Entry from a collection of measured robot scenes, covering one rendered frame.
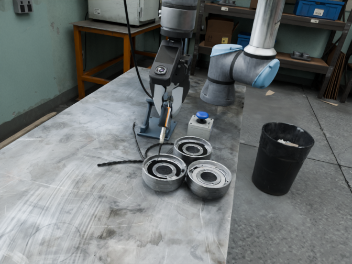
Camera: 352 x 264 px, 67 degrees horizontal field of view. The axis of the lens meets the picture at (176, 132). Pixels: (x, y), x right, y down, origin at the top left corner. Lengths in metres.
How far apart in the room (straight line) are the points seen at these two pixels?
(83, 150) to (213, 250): 0.43
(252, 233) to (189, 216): 1.16
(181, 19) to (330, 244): 1.59
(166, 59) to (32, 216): 0.41
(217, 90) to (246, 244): 0.92
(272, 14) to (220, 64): 0.25
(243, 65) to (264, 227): 1.07
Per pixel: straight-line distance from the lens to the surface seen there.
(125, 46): 2.66
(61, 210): 0.61
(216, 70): 1.10
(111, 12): 2.93
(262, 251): 1.66
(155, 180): 0.61
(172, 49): 0.61
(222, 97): 1.11
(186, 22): 0.60
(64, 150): 0.78
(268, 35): 1.01
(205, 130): 0.83
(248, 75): 1.03
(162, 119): 0.66
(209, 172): 0.67
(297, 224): 1.91
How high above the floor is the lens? 1.22
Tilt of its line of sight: 29 degrees down
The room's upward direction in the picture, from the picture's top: 7 degrees clockwise
